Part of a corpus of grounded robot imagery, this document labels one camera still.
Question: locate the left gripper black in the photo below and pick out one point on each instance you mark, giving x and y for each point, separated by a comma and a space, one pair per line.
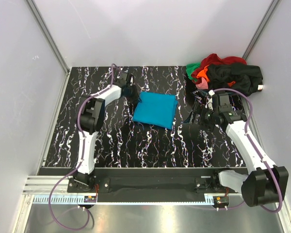
134, 99

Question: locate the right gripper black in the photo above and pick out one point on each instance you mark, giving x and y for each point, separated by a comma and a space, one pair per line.
200, 109

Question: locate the blue t shirt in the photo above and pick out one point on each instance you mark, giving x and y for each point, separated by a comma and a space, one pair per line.
156, 109

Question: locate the black mesh t shirt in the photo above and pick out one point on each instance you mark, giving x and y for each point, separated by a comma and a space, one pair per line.
244, 78

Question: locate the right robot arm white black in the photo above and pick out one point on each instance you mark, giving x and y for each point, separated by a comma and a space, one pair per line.
265, 183

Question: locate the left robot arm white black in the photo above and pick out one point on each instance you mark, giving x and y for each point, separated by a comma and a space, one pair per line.
90, 119

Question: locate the pink t shirt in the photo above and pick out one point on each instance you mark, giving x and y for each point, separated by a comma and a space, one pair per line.
202, 85

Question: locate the orange t shirt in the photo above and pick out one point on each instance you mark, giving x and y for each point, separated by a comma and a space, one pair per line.
203, 75

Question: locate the green t shirt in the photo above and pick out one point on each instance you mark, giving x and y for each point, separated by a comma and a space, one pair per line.
190, 68

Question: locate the red t shirt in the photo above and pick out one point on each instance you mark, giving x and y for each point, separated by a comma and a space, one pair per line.
215, 60

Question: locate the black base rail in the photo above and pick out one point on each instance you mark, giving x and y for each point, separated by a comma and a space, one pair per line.
150, 185

